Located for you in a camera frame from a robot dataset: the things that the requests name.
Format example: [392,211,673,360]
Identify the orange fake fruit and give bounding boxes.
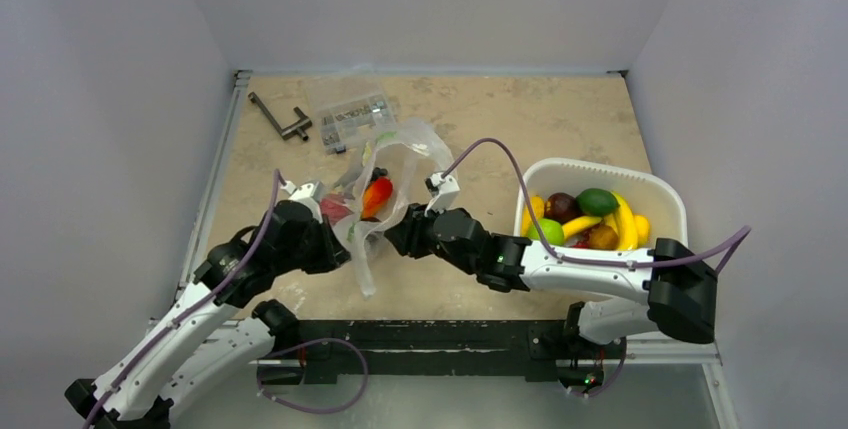
[360,177,394,220]

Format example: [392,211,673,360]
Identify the clear plastic bag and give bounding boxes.
[319,119,460,299]

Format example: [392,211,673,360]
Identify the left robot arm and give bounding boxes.
[65,200,350,428]

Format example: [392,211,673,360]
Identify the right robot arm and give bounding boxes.
[385,204,718,356]

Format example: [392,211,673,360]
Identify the dark fake grapes in bag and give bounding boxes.
[370,167,388,182]

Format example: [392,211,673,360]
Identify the light green fake apple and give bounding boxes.
[525,218,566,246]

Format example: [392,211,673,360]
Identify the dark red fake fruit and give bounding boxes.
[544,192,583,225]

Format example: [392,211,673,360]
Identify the dark green fake avocado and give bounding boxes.
[576,188,620,217]

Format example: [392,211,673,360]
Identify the brown fake kiwi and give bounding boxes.
[587,224,619,250]

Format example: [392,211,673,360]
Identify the yellow fake banana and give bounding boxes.
[562,191,640,250]

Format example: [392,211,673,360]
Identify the yellow fake lemon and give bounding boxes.
[634,214,652,247]

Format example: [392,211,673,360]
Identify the black metal T-wrench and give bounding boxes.
[247,91,313,142]

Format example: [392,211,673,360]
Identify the clear plastic screw box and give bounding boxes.
[303,73,396,154]

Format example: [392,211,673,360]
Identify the white plastic basket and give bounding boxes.
[513,158,690,301]

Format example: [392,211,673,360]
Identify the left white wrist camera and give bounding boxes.
[281,180,326,220]

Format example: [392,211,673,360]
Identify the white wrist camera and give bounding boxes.
[425,172,460,213]
[281,180,326,220]

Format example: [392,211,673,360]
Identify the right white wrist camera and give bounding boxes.
[425,172,460,213]

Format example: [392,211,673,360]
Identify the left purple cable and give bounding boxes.
[82,168,289,429]

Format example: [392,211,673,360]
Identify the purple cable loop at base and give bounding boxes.
[255,337,370,415]

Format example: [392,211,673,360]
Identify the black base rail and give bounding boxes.
[257,320,626,388]

